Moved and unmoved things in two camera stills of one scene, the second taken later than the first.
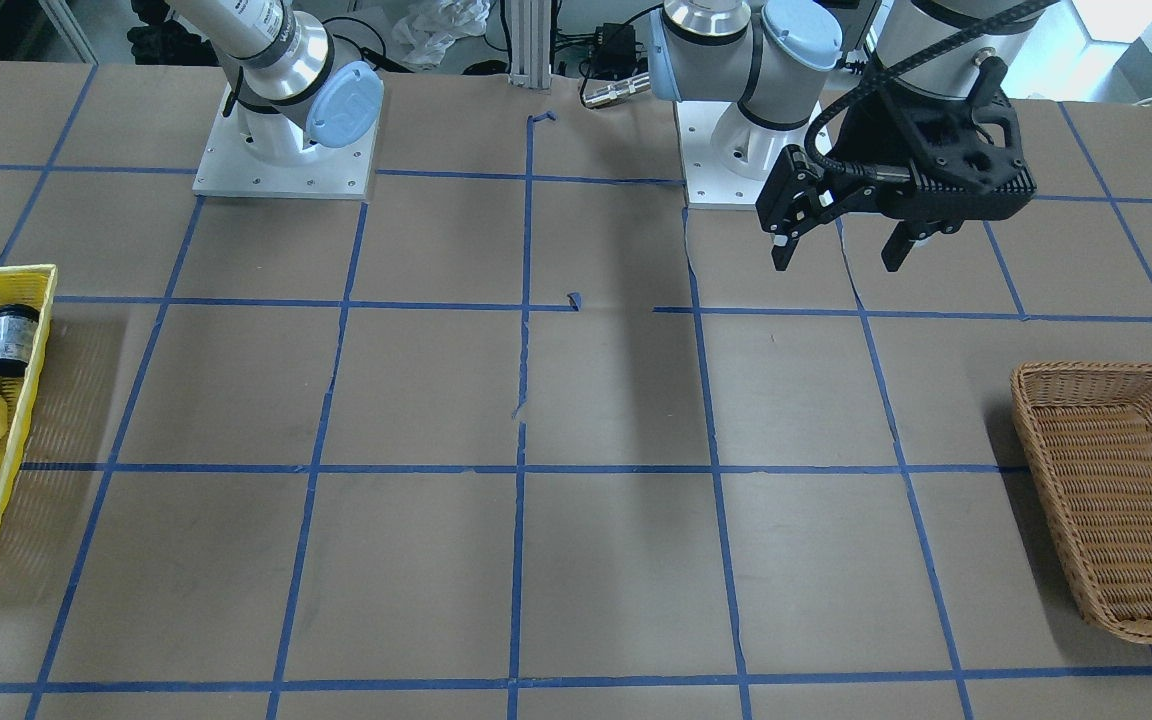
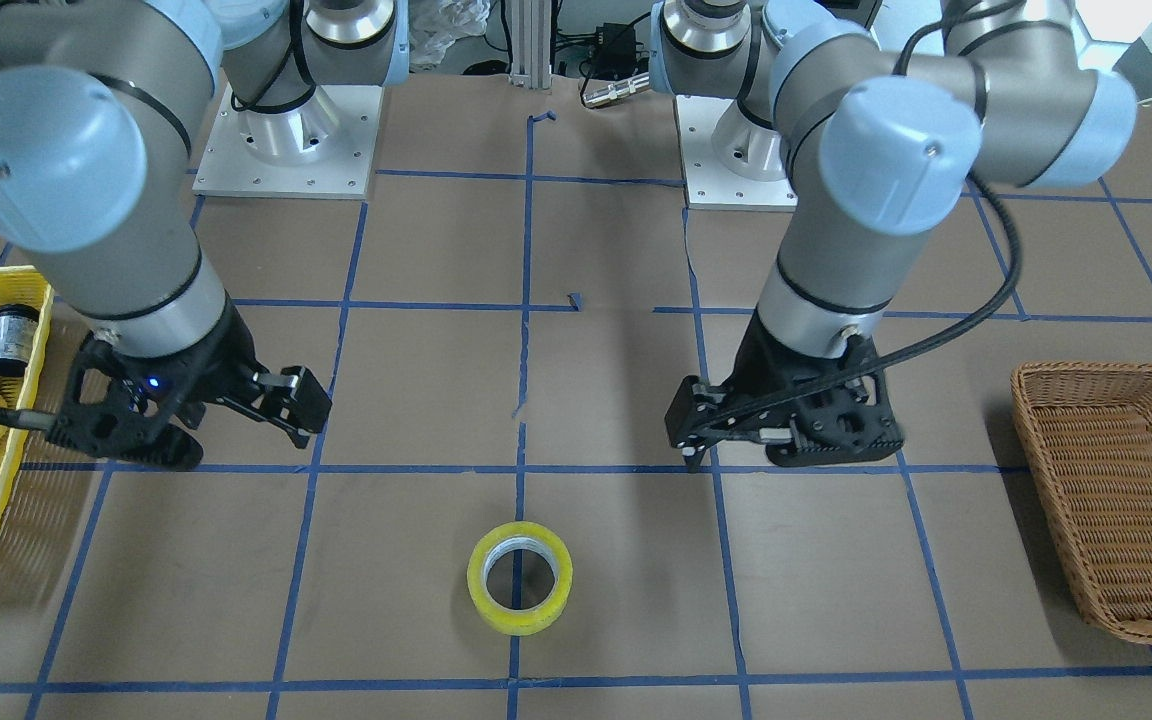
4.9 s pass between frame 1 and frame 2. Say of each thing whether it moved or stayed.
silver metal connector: stayed
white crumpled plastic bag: stayed
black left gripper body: moved
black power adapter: stayed
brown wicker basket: stayed
